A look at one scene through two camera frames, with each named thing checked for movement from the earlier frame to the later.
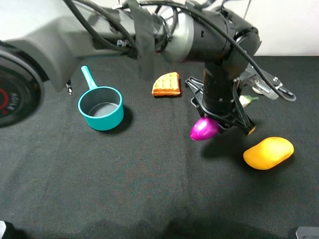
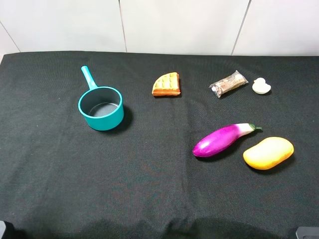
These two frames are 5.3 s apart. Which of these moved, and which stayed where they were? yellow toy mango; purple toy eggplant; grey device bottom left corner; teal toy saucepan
Moved: purple toy eggplant
Stayed: teal toy saucepan; yellow toy mango; grey device bottom left corner
